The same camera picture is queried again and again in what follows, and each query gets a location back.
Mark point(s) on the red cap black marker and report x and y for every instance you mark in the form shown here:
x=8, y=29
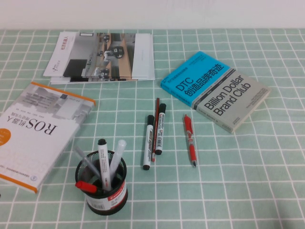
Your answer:
x=85, y=186

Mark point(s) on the red gel pen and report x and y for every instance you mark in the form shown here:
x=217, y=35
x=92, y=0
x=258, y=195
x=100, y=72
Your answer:
x=190, y=138

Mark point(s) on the translucent white pen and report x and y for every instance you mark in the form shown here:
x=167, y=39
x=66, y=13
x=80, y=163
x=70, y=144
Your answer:
x=118, y=152

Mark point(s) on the clear grey pen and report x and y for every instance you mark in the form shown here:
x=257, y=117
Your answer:
x=87, y=161

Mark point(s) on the black mesh pen holder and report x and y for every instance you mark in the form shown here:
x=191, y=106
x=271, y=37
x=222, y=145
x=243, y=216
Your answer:
x=104, y=205

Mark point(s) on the dark red pencil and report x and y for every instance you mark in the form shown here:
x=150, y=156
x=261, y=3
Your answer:
x=156, y=128

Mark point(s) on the black cap white marker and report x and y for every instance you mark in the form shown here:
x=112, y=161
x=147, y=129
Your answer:
x=104, y=157
x=160, y=128
x=149, y=140

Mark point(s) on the blue grey Billion Dollar book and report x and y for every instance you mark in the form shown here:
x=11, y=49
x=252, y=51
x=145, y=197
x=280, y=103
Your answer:
x=214, y=93

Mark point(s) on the white orange ROS book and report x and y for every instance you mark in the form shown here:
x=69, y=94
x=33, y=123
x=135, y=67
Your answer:
x=35, y=133

